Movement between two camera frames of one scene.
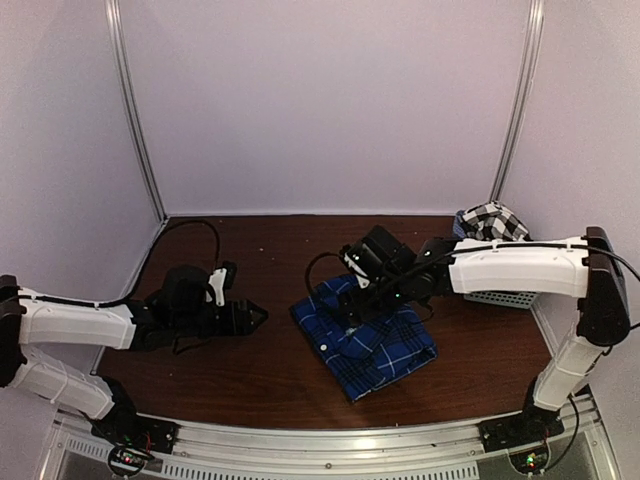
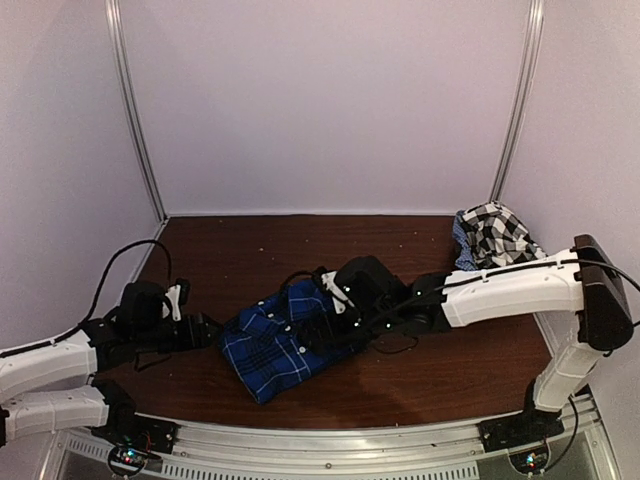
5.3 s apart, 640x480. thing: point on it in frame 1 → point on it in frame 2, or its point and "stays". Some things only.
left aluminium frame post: x=113 y=12 stays
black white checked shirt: x=493 y=221 stays
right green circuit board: x=531 y=461 stays
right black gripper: x=353 y=306 → x=338 y=339
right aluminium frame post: x=525 y=97 stays
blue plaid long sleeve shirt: x=365 y=357 → x=262 y=342
